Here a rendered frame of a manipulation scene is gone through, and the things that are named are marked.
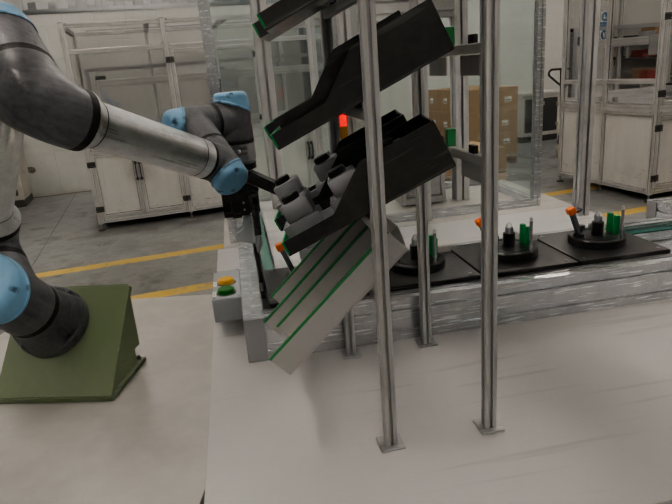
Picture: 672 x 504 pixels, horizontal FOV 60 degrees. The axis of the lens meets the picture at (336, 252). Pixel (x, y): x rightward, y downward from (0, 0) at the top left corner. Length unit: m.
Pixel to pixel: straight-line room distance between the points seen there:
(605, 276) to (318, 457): 0.83
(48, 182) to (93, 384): 8.26
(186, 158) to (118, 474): 0.54
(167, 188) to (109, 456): 5.60
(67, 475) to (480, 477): 0.65
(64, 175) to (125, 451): 8.44
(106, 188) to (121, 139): 5.60
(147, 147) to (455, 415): 0.70
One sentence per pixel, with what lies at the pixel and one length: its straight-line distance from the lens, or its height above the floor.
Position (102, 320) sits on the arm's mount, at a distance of 1.32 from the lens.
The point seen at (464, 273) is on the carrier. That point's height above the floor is 0.97.
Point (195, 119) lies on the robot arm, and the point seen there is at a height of 1.38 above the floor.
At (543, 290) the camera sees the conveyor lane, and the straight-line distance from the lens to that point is 1.42.
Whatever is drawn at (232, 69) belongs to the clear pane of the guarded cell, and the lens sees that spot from 2.65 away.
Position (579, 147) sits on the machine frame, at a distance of 2.30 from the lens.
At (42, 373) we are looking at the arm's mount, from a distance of 1.34.
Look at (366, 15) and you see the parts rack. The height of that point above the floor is 1.51.
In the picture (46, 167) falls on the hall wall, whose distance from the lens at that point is 9.44.
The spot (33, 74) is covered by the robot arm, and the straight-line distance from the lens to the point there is 0.93.
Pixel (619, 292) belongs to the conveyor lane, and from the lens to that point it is 1.53.
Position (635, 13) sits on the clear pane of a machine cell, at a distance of 6.45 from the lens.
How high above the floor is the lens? 1.45
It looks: 17 degrees down
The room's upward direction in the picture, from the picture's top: 5 degrees counter-clockwise
